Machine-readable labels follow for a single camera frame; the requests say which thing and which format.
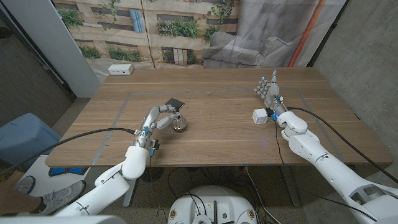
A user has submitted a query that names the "blue grey storage bin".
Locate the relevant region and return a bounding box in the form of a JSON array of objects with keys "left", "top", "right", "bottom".
[{"left": 0, "top": 112, "right": 62, "bottom": 170}]

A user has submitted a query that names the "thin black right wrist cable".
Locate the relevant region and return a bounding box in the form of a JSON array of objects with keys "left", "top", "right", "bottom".
[{"left": 274, "top": 120, "right": 379, "bottom": 222}]

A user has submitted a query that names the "printed fabric backdrop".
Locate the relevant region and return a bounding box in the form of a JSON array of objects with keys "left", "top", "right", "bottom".
[{"left": 51, "top": 0, "right": 348, "bottom": 83}]

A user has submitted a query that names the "grey metal table leg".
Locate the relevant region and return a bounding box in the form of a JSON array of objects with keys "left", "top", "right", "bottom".
[
  {"left": 123, "top": 177, "right": 139, "bottom": 208},
  {"left": 281, "top": 164, "right": 302, "bottom": 208}
]

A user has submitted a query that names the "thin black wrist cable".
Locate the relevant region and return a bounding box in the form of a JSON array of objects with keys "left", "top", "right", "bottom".
[
  {"left": 274, "top": 120, "right": 379, "bottom": 222},
  {"left": 147, "top": 154, "right": 155, "bottom": 181}
]

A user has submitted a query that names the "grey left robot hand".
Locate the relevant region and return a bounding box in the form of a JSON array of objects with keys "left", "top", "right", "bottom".
[{"left": 132, "top": 104, "right": 183, "bottom": 156}]

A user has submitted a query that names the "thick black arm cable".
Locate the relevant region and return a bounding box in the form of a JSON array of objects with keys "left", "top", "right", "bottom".
[
  {"left": 287, "top": 106, "right": 398, "bottom": 184},
  {"left": 0, "top": 127, "right": 137, "bottom": 177}
]

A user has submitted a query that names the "white floor board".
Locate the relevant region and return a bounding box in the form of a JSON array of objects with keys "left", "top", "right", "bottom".
[{"left": 17, "top": 154, "right": 94, "bottom": 200}]

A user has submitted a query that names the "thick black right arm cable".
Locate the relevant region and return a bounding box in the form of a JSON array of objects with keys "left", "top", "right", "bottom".
[{"left": 287, "top": 106, "right": 398, "bottom": 184}]

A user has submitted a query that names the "white pillar panel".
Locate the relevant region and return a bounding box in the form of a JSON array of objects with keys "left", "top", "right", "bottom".
[{"left": 1, "top": 0, "right": 102, "bottom": 98}]

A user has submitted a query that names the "thin black left wrist cable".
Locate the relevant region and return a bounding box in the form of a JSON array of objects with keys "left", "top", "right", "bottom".
[{"left": 147, "top": 154, "right": 155, "bottom": 181}]

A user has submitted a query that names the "person's brown trouser leg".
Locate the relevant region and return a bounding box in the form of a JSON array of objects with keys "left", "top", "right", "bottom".
[{"left": 0, "top": 183, "right": 41, "bottom": 215}]

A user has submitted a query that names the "silver bell black handle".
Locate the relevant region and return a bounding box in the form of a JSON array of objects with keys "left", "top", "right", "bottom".
[{"left": 170, "top": 107, "right": 188, "bottom": 131}]

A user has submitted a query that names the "white embossed box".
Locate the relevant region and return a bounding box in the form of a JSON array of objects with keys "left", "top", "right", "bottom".
[{"left": 252, "top": 108, "right": 269, "bottom": 125}]

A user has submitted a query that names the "grey floor cable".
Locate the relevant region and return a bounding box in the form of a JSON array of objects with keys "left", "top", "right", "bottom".
[{"left": 244, "top": 166, "right": 274, "bottom": 224}]

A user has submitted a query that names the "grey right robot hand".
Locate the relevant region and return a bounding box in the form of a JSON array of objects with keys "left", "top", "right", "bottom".
[{"left": 254, "top": 69, "right": 289, "bottom": 122}]

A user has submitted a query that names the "white power strip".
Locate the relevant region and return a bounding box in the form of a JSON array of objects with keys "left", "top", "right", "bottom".
[{"left": 108, "top": 63, "right": 134, "bottom": 76}]

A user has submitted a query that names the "white robot shoulder housing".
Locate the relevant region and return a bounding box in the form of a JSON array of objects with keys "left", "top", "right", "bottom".
[{"left": 0, "top": 214, "right": 127, "bottom": 224}]

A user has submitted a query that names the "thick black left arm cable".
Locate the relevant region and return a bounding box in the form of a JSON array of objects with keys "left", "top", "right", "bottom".
[{"left": 0, "top": 127, "right": 137, "bottom": 177}]

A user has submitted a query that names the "black card holder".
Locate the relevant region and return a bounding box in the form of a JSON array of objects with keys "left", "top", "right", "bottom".
[{"left": 165, "top": 98, "right": 185, "bottom": 110}]

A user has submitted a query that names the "grey sneaker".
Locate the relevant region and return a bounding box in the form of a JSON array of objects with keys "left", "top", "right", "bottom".
[
  {"left": 30, "top": 179, "right": 86, "bottom": 216},
  {"left": 14, "top": 175, "right": 37, "bottom": 194}
]

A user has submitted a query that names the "black round grille disc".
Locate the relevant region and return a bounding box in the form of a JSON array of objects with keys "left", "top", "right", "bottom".
[{"left": 141, "top": 167, "right": 165, "bottom": 183}]

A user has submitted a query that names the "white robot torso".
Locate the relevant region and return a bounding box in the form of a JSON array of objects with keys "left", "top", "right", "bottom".
[{"left": 167, "top": 185, "right": 258, "bottom": 224}]

